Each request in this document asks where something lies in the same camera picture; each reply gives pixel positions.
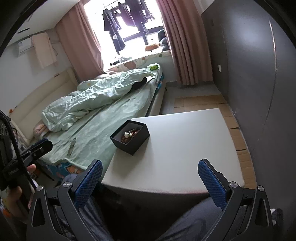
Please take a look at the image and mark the brown rudraksha bead bracelet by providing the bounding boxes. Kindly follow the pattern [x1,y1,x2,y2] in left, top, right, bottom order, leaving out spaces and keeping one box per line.
[120,128,141,145]

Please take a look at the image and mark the white stone pendant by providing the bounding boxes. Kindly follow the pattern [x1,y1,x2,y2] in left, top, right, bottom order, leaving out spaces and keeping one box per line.
[124,132,132,138]

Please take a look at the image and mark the black jewelry box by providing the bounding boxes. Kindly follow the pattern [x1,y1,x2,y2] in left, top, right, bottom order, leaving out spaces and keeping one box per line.
[110,120,150,155]

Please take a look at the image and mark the left hand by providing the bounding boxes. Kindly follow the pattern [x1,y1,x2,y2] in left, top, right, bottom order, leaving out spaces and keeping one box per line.
[0,164,37,223]

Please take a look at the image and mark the cream bed headboard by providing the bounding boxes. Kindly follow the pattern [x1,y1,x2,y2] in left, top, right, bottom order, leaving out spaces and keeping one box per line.
[9,67,78,146]

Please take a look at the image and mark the green bed sheet mattress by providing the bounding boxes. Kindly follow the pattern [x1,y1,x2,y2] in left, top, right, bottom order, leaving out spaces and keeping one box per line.
[41,66,164,179]

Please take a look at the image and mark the grey trousers leg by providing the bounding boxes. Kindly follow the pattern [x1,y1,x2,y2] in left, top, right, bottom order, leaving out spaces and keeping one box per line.
[79,183,222,240]

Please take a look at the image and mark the light green quilt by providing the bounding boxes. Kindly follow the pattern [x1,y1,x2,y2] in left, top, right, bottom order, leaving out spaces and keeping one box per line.
[41,64,163,132]

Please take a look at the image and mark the beige hanging towel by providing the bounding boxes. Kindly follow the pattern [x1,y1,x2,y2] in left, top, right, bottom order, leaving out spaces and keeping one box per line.
[32,33,57,69]

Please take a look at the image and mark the white air conditioner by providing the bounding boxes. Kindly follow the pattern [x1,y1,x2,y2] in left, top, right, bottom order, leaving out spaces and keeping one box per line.
[18,37,34,56]

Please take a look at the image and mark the left pink curtain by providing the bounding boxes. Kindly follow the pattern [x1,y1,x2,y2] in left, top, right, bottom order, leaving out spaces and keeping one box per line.
[55,1,104,82]

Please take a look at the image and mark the pink curtain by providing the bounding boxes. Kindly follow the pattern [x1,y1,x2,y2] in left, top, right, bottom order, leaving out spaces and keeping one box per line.
[55,1,104,82]
[157,0,213,86]

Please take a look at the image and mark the black garment on bed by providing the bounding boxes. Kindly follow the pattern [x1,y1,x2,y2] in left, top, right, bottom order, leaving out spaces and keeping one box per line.
[131,77,147,91]

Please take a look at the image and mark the green tissue box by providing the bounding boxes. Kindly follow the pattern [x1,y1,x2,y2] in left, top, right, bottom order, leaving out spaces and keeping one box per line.
[147,63,159,71]

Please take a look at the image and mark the orange plush toy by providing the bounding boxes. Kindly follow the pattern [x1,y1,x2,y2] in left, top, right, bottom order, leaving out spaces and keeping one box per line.
[144,44,159,52]

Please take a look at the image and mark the grey wardrobe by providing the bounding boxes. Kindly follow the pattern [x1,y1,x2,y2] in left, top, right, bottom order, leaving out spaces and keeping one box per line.
[202,1,295,220]

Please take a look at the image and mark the dark cushion on sill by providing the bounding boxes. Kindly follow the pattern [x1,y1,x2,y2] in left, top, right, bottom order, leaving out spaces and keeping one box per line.
[158,29,170,51]

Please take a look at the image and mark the hanging dark clothes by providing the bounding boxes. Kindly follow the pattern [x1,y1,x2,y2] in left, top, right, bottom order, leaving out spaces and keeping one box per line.
[102,0,155,53]

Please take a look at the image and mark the right pink curtain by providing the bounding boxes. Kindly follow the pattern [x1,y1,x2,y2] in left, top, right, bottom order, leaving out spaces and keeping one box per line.
[157,0,213,86]

